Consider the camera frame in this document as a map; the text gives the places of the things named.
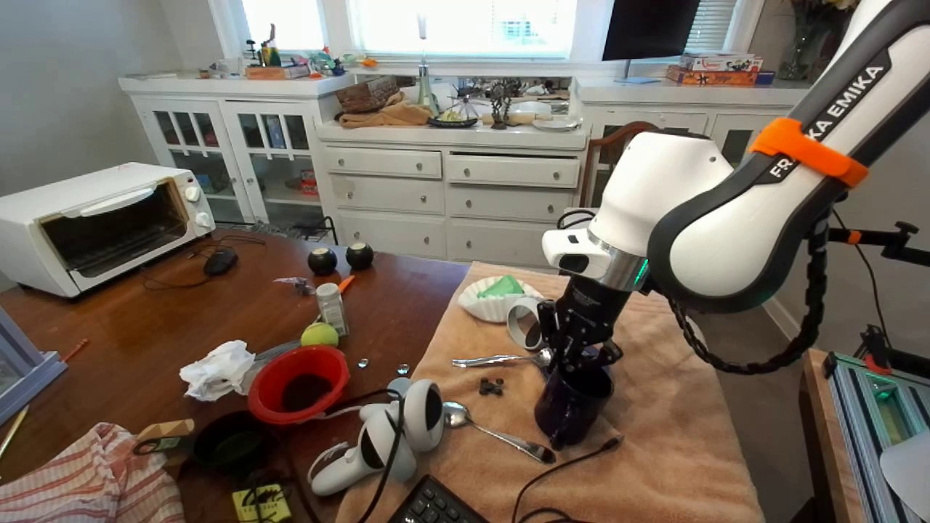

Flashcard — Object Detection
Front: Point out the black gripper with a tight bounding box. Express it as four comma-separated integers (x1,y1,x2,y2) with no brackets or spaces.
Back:
536,272,635,391

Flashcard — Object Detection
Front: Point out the tan orange terry towel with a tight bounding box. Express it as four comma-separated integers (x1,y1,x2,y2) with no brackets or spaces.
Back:
331,259,767,523

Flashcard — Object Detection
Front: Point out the silver table knife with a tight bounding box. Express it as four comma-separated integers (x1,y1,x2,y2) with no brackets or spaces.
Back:
447,347,556,372

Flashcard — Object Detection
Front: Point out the green foil packet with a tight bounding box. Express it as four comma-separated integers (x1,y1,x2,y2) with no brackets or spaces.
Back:
478,272,531,301

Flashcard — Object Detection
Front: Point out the white paper coffee filter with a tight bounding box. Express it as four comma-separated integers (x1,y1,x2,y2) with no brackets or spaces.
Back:
456,272,546,324

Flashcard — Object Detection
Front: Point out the silver spoon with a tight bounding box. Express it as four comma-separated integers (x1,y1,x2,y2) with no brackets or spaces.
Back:
443,397,561,468

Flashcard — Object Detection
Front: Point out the white drawer dresser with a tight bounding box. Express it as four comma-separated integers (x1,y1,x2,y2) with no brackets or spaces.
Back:
318,119,591,270

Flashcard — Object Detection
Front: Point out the black computer keyboard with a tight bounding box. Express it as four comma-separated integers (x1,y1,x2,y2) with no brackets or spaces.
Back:
388,472,492,523

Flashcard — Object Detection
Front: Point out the brown wooden chair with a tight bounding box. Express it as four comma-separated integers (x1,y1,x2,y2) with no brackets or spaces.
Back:
578,119,664,211

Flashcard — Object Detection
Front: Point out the dark round ball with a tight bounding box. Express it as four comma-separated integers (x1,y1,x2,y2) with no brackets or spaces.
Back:
343,237,377,272
305,243,340,278

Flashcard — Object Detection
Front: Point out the small spice jar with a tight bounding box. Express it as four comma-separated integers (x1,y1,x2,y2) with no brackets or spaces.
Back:
315,278,350,336

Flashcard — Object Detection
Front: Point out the yellow-green tennis ball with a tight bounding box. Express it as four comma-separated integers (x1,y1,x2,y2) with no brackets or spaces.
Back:
300,320,343,352

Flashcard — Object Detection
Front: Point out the white low cabinet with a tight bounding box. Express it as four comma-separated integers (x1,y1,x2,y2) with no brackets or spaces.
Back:
578,85,810,196

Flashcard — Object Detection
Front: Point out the red bowl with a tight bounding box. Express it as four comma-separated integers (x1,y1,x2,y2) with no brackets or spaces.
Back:
244,343,356,429

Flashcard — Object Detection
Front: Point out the clear glass bottle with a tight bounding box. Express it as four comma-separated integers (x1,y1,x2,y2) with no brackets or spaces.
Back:
415,57,444,119

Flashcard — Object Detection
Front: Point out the colourful cardboard box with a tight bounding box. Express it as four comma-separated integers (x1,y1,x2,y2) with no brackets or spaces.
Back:
664,53,778,89

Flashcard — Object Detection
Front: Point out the brown wicker basket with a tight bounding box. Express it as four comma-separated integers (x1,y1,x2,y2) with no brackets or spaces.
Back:
335,77,405,115

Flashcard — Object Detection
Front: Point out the black flat screen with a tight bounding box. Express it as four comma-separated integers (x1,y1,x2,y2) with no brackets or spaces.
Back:
601,0,704,64

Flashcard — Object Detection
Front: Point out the yellow-green packet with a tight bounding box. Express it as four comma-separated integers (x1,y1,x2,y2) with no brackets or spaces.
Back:
231,478,295,523

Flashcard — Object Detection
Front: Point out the white round disc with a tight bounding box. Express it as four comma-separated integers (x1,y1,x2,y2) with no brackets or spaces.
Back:
877,429,930,523

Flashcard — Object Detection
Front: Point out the black bowl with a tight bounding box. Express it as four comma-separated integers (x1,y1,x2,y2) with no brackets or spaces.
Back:
193,410,274,475

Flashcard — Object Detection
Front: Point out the white crumpled paper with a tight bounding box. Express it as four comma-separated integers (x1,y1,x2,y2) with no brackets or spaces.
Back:
178,336,260,404

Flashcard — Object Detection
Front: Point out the black computer mouse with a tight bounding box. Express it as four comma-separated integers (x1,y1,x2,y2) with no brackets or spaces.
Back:
200,241,241,278

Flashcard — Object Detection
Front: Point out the tan wooden block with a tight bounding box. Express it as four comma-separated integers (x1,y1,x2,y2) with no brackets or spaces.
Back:
133,416,200,454

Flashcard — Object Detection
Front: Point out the colourful figurine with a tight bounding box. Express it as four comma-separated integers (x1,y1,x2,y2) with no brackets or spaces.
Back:
255,23,286,69

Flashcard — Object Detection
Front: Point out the white glass-door cabinet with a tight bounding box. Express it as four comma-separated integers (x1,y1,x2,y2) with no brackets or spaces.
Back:
119,74,338,236

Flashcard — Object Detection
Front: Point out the white toaster oven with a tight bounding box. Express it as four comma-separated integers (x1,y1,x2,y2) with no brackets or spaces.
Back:
0,159,219,301

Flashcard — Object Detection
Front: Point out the red white striped cloth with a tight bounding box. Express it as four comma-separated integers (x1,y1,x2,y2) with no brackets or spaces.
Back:
0,419,186,523

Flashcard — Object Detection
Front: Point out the thin black cable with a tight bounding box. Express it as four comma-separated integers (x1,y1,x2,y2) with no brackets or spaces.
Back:
508,432,624,523

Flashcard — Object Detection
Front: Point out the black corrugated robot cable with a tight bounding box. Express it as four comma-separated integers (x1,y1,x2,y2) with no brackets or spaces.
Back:
667,214,834,378

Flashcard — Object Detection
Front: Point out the orange strap on arm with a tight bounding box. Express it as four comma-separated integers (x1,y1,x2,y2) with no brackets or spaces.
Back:
751,112,873,188

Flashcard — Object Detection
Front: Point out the blue grey frame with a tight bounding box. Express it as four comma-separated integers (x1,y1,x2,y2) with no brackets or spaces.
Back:
0,304,71,426

